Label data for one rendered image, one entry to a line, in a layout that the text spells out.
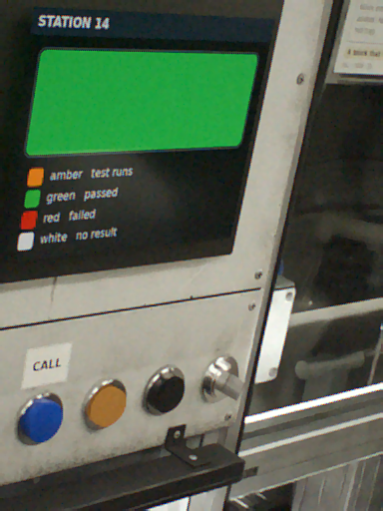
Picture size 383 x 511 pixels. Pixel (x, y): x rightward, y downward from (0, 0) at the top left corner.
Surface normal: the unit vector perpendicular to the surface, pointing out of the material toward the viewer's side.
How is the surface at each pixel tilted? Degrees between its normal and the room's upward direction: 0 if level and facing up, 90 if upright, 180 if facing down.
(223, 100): 90
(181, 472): 0
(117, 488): 0
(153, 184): 90
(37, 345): 90
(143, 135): 90
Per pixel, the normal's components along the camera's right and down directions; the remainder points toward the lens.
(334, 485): -0.70, 0.10
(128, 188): 0.68, 0.35
